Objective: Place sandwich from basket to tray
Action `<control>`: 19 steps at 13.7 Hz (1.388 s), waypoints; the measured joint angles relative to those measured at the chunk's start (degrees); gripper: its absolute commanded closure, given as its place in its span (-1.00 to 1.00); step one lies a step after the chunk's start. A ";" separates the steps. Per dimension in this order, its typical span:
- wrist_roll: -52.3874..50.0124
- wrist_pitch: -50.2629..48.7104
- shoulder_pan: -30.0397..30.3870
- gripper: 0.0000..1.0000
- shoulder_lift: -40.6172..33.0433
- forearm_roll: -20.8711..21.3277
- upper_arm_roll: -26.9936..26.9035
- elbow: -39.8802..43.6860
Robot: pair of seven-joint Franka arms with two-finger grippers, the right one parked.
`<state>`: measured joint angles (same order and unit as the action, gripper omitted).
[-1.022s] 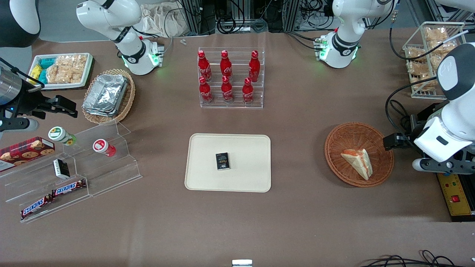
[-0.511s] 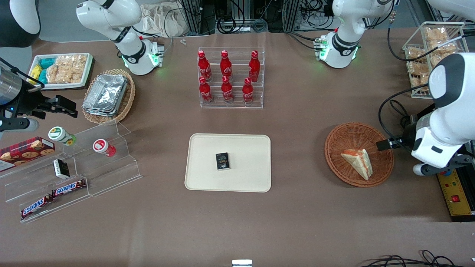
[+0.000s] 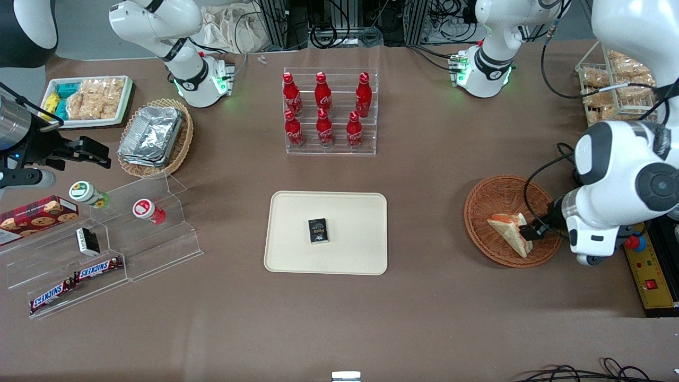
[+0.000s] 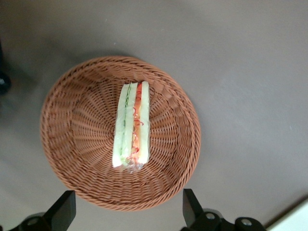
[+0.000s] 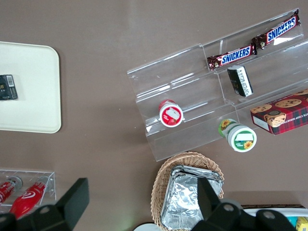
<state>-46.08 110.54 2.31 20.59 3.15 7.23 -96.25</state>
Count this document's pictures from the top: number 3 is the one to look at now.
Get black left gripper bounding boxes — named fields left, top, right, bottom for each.
left=518, top=197, right=571, bottom=242

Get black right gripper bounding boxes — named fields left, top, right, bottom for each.
left=11, top=113, right=112, bottom=171

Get triangular sandwich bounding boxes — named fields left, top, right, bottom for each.
left=486, top=212, right=532, bottom=259

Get brown wicker basket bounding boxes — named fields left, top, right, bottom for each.
left=463, top=175, right=563, bottom=268

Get white rectangular snack tray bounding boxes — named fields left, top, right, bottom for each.
left=39, top=75, right=134, bottom=129

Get aluminium foil tray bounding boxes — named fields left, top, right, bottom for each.
left=117, top=149, right=171, bottom=170

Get light wicker basket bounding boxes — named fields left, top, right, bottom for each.
left=116, top=98, right=195, bottom=179

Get beige plastic tray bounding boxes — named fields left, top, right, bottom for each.
left=264, top=190, right=388, bottom=276

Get green sunflower yogurt cup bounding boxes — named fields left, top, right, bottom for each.
left=68, top=180, right=110, bottom=209

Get rice cracker bag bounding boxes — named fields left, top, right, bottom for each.
left=65, top=77, right=126, bottom=121

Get red tartan cookie box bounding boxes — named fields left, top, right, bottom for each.
left=0, top=195, right=80, bottom=247

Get silver foil packets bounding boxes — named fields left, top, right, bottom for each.
left=120, top=106, right=184, bottom=163

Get red strawberry yogurt cup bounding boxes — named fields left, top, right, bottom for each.
left=132, top=198, right=167, bottom=225

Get black box with white side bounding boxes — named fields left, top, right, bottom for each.
left=75, top=227, right=101, bottom=257

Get Snickers chocolate bar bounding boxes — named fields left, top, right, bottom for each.
left=73, top=256, right=124, bottom=282
left=29, top=279, right=78, bottom=314

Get clear acrylic stepped display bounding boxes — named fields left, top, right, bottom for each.
left=5, top=172, right=204, bottom=320

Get yellow black control box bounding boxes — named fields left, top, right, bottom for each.
left=622, top=219, right=679, bottom=318

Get clear bag of crackers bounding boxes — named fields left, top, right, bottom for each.
left=607, top=50, right=651, bottom=78
left=580, top=66, right=612, bottom=89
left=584, top=89, right=620, bottom=124
left=610, top=79, right=659, bottom=102

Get beige cloth bag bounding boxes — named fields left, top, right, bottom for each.
left=200, top=4, right=272, bottom=54

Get red cola bottle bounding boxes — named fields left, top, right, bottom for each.
left=355, top=72, right=373, bottom=118
left=284, top=109, right=306, bottom=149
left=282, top=72, right=303, bottom=117
left=314, top=72, right=333, bottom=116
left=316, top=108, right=335, bottom=147
left=346, top=110, right=364, bottom=150

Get clear acrylic bottle rack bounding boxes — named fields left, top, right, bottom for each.
left=282, top=67, right=380, bottom=157

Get small black box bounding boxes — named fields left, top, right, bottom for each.
left=308, top=218, right=330, bottom=245

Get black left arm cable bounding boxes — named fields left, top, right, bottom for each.
left=522, top=142, right=580, bottom=234

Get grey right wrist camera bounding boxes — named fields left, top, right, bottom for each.
left=0, top=168, right=57, bottom=190

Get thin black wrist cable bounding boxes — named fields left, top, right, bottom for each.
left=0, top=82, right=66, bottom=127

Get black base cable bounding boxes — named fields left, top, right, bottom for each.
left=541, top=20, right=603, bottom=100

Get black floor cables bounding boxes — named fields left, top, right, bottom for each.
left=523, top=357, right=679, bottom=382

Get white wire basket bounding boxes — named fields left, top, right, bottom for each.
left=575, top=41, right=665, bottom=127

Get coiled grey cable bundle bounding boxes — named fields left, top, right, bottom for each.
left=310, top=23, right=384, bottom=49

